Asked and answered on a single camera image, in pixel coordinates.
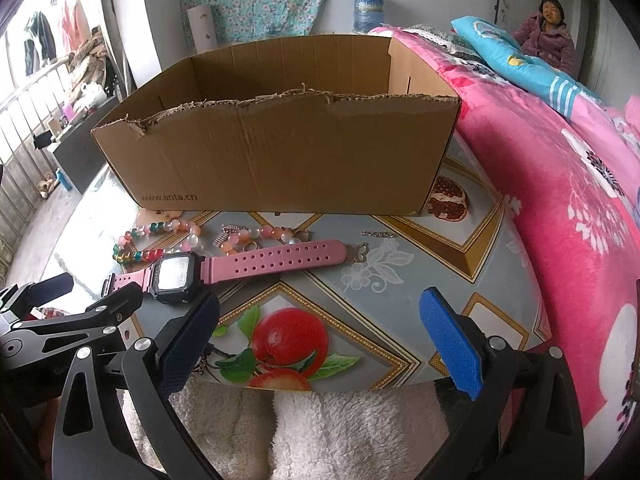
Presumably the multicolour bead bracelet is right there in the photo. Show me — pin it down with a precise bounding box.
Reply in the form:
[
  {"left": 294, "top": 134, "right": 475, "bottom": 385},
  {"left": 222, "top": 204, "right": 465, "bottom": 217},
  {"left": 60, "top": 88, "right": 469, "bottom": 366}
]
[{"left": 112, "top": 218, "right": 204, "bottom": 266}]

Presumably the pink strap digital watch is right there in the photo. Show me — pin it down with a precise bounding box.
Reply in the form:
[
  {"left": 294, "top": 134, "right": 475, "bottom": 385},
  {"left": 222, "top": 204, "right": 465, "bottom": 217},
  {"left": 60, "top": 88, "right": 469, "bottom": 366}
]
[{"left": 102, "top": 240, "right": 348, "bottom": 304}]

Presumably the silver rhinestone clip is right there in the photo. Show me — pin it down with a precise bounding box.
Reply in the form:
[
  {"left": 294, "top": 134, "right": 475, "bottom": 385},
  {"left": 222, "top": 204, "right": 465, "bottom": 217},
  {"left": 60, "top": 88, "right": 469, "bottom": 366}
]
[{"left": 212, "top": 226, "right": 240, "bottom": 248}]

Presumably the pink orange bead bracelet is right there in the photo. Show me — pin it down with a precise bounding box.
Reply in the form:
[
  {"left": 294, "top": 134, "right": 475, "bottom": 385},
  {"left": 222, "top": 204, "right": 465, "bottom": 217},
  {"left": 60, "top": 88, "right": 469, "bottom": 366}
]
[{"left": 217, "top": 224, "right": 313, "bottom": 257}]

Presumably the small rhinestone hair pin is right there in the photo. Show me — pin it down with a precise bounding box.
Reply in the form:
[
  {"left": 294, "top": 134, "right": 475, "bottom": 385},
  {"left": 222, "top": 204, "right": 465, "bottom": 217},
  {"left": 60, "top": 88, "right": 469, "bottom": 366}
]
[{"left": 360, "top": 230, "right": 398, "bottom": 238}]

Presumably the dark cabinet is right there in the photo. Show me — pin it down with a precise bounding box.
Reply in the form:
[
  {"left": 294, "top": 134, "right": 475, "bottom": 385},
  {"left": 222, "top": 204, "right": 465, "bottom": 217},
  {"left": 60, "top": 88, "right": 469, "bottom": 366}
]
[{"left": 47, "top": 96, "right": 119, "bottom": 194}]

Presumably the fruit pattern tablecloth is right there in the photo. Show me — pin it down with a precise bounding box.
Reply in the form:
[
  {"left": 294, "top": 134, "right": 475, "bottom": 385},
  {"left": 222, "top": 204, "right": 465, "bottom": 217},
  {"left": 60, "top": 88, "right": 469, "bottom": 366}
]
[{"left": 62, "top": 136, "right": 551, "bottom": 392}]

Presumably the pink floral blanket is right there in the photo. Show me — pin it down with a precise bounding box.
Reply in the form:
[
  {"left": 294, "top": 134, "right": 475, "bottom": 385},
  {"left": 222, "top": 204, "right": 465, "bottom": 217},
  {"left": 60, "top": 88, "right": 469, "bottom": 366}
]
[{"left": 380, "top": 26, "right": 639, "bottom": 479}]

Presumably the brown cardboard box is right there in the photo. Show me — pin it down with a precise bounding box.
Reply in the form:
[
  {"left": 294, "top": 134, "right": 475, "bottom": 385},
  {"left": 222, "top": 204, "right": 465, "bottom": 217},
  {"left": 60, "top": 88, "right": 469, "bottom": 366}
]
[{"left": 92, "top": 35, "right": 461, "bottom": 216}]

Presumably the pink rolled mat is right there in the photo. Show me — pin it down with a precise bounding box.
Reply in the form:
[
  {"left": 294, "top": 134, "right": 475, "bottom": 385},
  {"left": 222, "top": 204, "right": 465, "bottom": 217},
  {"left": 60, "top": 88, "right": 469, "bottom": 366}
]
[{"left": 186, "top": 4, "right": 218, "bottom": 53}]

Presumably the blue pillow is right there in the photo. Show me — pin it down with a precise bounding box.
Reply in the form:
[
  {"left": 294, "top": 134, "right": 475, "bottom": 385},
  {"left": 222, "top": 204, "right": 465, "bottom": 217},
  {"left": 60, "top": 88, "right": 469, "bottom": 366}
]
[{"left": 451, "top": 15, "right": 605, "bottom": 120}]

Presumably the person in purple jacket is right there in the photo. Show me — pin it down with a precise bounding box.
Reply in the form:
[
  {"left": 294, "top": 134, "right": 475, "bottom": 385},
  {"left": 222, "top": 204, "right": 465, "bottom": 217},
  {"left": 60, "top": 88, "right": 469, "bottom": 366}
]
[{"left": 512, "top": 0, "right": 575, "bottom": 76}]

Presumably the blue water jug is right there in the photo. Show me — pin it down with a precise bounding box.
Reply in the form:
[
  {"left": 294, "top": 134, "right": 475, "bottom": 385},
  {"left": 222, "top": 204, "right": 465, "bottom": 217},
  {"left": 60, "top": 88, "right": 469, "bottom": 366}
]
[{"left": 352, "top": 0, "right": 385, "bottom": 34}]

